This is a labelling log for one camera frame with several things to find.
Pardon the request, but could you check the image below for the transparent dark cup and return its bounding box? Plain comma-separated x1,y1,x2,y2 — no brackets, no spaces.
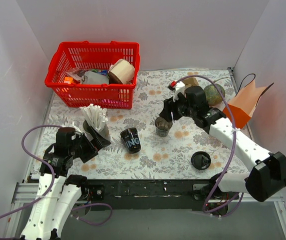
155,116,172,137

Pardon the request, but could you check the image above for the black printed coffee cup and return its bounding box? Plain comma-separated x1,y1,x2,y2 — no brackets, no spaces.
120,127,141,154

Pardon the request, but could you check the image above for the black coffee cup lid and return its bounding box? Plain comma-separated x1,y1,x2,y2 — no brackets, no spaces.
191,151,211,170

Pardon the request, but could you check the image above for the red plastic shopping basket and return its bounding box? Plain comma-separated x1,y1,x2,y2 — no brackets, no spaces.
45,41,140,109

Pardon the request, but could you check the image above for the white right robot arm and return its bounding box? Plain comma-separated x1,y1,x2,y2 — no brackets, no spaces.
160,82,286,202

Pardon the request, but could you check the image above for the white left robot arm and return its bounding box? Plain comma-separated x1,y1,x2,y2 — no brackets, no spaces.
20,126,110,240

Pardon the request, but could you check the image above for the grey tin straw holder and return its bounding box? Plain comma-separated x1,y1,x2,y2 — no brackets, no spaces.
83,120,111,141

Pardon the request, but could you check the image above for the green netted melon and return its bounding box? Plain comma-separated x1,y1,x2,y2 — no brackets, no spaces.
203,84,225,106

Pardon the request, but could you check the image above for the brown cardboard cup carrier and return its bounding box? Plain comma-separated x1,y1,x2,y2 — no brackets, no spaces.
182,77,199,88

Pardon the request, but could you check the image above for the floral table mat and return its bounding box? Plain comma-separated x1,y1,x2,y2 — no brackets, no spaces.
31,69,248,180

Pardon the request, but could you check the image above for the orange paper bag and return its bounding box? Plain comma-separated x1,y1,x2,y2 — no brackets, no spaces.
227,80,274,129

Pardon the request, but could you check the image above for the beige paper wrapped roll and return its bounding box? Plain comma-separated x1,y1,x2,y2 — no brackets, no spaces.
107,59,135,85

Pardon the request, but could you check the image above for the grey wrapped package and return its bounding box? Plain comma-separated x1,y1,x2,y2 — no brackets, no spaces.
81,70,109,85

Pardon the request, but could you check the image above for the orange snack box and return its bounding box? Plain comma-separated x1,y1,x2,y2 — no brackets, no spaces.
64,77,74,85

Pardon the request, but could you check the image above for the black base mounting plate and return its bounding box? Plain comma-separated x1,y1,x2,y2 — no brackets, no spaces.
82,179,223,212

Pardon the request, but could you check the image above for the aluminium frame rail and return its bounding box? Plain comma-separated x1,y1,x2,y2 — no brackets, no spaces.
2,181,286,240

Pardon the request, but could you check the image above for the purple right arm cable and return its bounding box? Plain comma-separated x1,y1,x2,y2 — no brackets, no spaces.
170,74,243,217

